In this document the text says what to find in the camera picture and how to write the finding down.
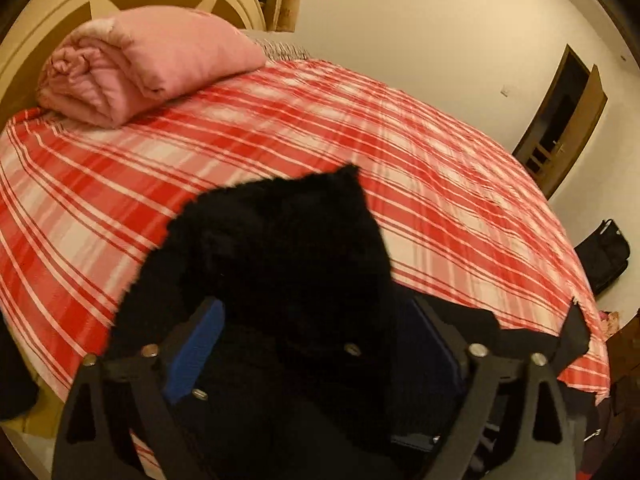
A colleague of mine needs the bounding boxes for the black pants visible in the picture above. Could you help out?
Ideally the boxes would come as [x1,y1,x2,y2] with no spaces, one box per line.
[106,162,592,480]

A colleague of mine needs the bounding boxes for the pink floral item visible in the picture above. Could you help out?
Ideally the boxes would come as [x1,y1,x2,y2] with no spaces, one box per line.
[599,311,620,340]

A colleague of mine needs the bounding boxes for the black bag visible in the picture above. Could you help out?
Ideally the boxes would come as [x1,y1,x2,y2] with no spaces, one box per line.
[575,219,630,297]

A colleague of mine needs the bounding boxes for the red plaid bed sheet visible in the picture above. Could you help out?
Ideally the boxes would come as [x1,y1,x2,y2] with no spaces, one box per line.
[1,60,610,405]

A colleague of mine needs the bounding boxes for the brown wooden door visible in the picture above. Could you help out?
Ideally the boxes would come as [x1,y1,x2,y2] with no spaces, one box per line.
[512,47,608,198]

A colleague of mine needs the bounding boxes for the pink folded blanket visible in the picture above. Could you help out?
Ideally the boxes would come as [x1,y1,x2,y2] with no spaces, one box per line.
[36,6,267,128]

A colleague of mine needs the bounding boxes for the grey striped pillow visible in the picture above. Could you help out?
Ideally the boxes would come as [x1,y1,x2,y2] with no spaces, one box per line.
[243,29,312,61]

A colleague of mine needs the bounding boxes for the cream wooden headboard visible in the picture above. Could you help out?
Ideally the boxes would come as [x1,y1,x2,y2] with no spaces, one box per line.
[1,0,266,122]

